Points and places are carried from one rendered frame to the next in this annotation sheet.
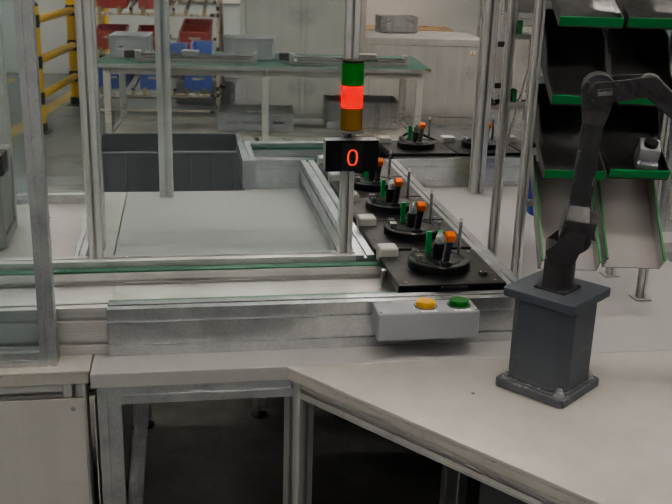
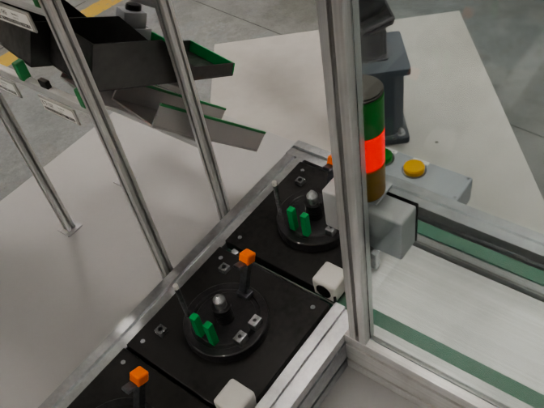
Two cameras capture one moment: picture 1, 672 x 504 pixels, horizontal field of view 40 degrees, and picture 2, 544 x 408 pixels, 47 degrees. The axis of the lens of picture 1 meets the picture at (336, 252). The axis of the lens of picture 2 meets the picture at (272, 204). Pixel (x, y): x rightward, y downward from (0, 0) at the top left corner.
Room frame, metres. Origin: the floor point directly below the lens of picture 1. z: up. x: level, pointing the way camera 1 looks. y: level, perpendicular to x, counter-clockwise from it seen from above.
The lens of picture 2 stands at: (2.47, 0.35, 1.83)
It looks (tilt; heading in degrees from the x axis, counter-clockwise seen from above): 46 degrees down; 235
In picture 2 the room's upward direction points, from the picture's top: 12 degrees counter-clockwise
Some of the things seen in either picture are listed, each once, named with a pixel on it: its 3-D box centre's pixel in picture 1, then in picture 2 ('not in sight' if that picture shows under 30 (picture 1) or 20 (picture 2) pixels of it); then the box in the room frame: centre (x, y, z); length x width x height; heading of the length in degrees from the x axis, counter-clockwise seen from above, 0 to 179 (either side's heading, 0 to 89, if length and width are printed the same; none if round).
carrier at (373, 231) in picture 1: (412, 217); (222, 310); (2.23, -0.19, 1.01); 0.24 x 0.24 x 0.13; 10
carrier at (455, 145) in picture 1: (480, 135); not in sight; (3.39, -0.52, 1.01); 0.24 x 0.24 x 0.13; 10
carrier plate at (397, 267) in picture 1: (438, 270); (316, 225); (1.98, -0.23, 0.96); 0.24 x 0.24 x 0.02; 10
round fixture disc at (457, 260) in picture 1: (438, 262); (315, 218); (1.98, -0.23, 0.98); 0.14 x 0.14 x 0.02
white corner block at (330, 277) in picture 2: (387, 253); (330, 282); (2.06, -0.12, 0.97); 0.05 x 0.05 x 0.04; 10
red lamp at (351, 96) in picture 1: (352, 96); not in sight; (2.07, -0.03, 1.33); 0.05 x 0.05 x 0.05
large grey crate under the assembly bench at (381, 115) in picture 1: (360, 112); not in sight; (7.57, -0.16, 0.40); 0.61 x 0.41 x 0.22; 93
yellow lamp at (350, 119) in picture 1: (351, 118); not in sight; (2.07, -0.03, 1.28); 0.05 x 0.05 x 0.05
